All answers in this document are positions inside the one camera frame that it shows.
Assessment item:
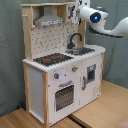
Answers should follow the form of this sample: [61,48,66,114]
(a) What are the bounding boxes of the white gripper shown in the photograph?
[73,0,90,24]

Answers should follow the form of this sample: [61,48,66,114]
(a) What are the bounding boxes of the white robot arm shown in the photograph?
[72,0,128,37]

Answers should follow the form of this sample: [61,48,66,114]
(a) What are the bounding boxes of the wooden toy kitchen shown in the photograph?
[22,2,105,128]

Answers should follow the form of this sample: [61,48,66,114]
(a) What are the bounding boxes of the grey range hood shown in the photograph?
[35,6,64,27]

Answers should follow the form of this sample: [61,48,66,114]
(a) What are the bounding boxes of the black toy faucet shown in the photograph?
[67,33,82,49]

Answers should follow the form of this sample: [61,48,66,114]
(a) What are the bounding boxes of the grey toy sink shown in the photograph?
[65,47,95,55]

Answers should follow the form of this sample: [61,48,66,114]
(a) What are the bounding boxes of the grey fridge door dispenser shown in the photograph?
[87,65,96,82]

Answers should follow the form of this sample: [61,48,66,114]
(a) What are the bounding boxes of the black toy stovetop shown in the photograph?
[34,53,71,66]

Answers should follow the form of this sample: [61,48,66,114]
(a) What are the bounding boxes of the oven door with window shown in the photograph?
[55,85,74,111]

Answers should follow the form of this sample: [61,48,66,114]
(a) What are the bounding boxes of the grey cabinet door handle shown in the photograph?
[82,76,86,90]

